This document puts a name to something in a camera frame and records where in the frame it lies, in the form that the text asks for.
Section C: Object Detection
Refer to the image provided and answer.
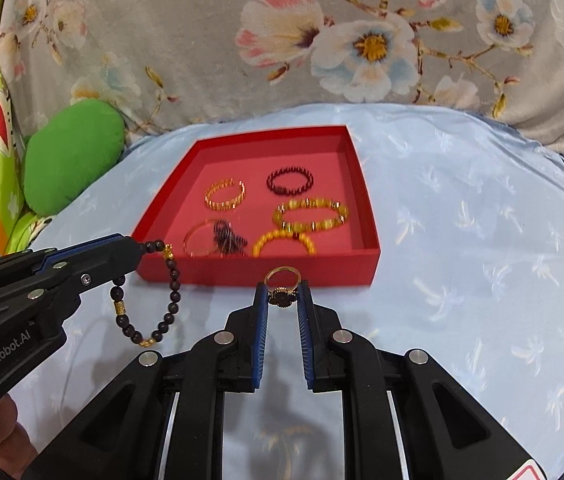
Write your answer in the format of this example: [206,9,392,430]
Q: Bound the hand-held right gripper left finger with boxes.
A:
[22,282,269,480]

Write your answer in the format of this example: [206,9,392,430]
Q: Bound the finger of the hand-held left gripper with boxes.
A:
[0,236,141,331]
[0,234,128,296]

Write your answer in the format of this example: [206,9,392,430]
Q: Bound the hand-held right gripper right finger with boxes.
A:
[298,282,537,480]

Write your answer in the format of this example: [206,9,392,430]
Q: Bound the gold ring with clover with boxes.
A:
[263,266,303,307]

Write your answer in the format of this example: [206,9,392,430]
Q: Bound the dark bead bracelet gold charms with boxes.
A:
[111,241,183,348]

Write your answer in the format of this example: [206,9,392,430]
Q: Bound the red cardboard box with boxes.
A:
[132,125,381,288]

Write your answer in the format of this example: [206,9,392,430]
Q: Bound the thin gold bangle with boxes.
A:
[183,218,227,257]

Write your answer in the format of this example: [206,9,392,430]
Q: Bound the orange-yellow bead bracelet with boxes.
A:
[253,228,317,257]

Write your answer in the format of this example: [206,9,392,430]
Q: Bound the purple garnet bead bracelet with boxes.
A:
[212,220,249,256]

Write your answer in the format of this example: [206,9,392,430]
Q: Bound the braided gold bangle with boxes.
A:
[205,179,245,211]

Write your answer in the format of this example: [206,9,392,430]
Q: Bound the yellow cat-eye bead bracelet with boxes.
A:
[273,199,350,233]

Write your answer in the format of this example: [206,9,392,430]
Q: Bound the dark red bead bracelet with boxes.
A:
[267,167,315,196]

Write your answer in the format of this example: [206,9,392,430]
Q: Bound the person's left hand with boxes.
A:
[0,392,38,471]

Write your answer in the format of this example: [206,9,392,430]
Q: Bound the green plush pillow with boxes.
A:
[23,99,126,216]

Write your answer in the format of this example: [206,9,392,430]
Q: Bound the grey floral blanket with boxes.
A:
[0,0,564,186]

